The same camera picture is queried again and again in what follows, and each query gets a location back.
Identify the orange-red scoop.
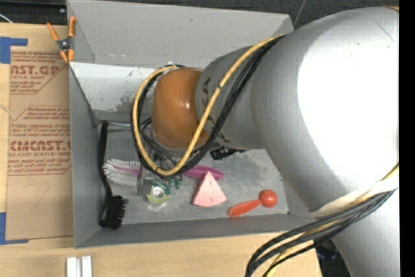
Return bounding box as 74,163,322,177
226,189,279,219

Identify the white brush purple handle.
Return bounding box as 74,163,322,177
102,158,225,187

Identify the brown cardboard board red print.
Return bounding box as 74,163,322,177
0,22,75,245

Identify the black long-handled brush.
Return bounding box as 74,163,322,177
97,121,127,231

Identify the grey metal bin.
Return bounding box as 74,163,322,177
66,0,318,249

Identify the green and clear round object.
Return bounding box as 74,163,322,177
145,179,172,206

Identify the pink cheese wedge toy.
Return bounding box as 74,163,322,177
191,171,228,208

